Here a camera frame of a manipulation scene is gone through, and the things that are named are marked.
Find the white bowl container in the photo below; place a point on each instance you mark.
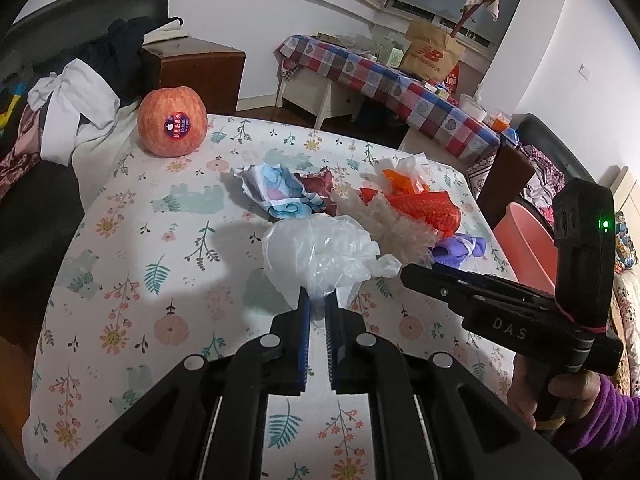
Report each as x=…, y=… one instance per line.
x=472, y=108

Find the clear crinkled plastic wrap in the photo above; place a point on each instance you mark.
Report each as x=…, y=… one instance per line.
x=408, y=239

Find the red foam fruit net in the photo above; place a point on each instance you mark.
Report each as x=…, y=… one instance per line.
x=434, y=208

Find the dark wooden armrest table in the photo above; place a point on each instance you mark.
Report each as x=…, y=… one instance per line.
x=507, y=176

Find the plaid checkered tablecloth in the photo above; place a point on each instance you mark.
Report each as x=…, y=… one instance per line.
x=444, y=123

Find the dark wooden side cabinet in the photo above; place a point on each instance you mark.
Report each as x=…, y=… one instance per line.
x=212, y=70

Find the floral tablecloth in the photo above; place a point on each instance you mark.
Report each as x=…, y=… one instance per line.
x=168, y=262

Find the brown paper shopping bag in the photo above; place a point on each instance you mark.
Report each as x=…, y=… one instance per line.
x=432, y=53

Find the white cloth garment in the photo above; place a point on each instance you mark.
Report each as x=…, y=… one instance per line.
x=81, y=106

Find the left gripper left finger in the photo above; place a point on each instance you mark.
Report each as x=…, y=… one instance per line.
x=289, y=372

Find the dark red wrapper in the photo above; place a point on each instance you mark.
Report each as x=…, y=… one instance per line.
x=320, y=183

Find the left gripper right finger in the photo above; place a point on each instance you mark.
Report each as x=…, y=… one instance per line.
x=342, y=329

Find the black leather sofa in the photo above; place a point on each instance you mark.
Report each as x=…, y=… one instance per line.
x=535, y=132

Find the blue white paper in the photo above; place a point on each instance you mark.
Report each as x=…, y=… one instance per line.
x=279, y=192

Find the right hand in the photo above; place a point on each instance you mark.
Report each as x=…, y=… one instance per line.
x=576, y=392

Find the red apple with sticker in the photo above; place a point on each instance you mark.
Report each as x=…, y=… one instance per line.
x=172, y=122

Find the orange white plastic bag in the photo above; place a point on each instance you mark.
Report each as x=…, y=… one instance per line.
x=407, y=175

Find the pink plastic trash bin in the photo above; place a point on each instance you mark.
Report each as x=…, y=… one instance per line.
x=528, y=247

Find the purple cloth bundle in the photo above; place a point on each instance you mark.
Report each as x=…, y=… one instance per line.
x=454, y=250

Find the green tissue box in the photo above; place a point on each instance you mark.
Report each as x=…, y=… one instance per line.
x=391, y=51

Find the black leather chair left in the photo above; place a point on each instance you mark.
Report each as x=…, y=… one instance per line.
x=105, y=34

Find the colourful patterned pillow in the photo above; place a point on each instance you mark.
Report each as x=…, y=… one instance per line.
x=625, y=254

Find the red snack packet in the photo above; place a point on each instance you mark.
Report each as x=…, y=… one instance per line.
x=452, y=79

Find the pile of patterned clothes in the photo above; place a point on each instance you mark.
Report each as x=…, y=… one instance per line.
x=545, y=183

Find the white low table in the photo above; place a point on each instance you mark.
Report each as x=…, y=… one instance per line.
x=319, y=96

